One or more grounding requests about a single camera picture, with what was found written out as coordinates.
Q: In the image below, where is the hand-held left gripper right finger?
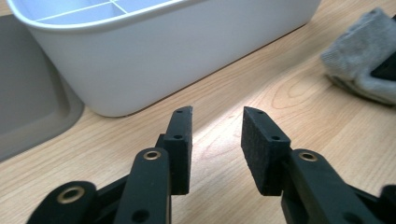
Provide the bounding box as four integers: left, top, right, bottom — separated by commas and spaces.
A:
240, 105, 376, 224

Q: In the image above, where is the white divided storage box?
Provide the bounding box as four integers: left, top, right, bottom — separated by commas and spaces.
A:
5, 0, 322, 119

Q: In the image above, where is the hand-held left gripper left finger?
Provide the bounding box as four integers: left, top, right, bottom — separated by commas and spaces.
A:
113, 105, 194, 224

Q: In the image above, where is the grey sock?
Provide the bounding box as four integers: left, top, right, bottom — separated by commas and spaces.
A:
319, 7, 396, 105

